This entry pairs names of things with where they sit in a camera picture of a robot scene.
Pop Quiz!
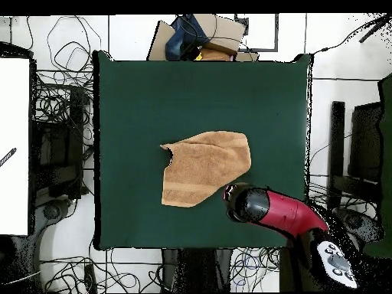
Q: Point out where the large cardboard box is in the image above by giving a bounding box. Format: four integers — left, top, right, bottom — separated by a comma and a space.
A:
192, 13, 247, 56

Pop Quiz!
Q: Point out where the black upright bar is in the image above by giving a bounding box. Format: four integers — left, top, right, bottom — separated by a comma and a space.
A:
326, 100, 346, 210

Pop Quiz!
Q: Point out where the black panel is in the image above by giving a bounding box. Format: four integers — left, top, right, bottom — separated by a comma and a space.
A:
348, 102, 384, 185

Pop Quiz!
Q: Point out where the black power strip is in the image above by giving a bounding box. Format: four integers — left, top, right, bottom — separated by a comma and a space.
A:
83, 263, 98, 292

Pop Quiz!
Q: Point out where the black equipment rack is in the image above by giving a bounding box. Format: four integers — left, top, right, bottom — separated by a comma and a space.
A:
30, 85, 93, 200

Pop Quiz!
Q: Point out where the dark green table cloth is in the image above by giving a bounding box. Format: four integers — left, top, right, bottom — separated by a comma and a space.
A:
93, 50, 313, 251

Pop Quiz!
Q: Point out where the striped black rod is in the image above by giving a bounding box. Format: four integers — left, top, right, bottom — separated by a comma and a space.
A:
0, 147, 18, 168

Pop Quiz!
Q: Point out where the orange brown cloth item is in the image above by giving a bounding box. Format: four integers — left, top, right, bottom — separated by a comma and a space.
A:
198, 47, 234, 62

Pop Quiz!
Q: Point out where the blue bag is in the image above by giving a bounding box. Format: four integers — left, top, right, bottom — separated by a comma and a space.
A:
165, 14, 209, 61

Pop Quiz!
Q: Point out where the dark stand foot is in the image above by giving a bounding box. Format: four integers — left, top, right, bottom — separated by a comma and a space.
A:
332, 207, 384, 244
35, 198, 74, 223

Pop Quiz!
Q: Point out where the orange terry towel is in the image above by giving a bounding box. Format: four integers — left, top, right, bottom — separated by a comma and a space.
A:
159, 130, 253, 208

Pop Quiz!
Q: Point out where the flat cardboard sheet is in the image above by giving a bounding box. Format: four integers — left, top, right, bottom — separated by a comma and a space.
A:
146, 20, 177, 61

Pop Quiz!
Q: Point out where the white board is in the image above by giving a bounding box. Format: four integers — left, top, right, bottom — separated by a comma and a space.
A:
0, 57, 31, 237

